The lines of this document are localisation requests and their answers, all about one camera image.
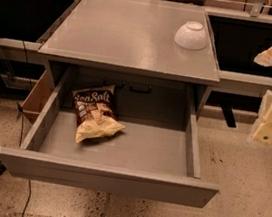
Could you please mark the brown sea salt chip bag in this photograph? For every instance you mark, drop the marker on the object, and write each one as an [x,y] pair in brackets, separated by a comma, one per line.
[95,113]

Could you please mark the grey open top drawer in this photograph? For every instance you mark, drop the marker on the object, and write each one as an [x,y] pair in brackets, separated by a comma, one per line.
[154,161]

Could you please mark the grey cabinet with counter top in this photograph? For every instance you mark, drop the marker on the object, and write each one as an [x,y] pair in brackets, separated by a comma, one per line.
[130,43]

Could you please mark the white upturned bowl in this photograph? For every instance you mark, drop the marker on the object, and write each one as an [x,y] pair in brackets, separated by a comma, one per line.
[191,36]

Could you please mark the grey rail frame behind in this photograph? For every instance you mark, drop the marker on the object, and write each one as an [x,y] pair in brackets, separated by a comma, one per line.
[26,20]

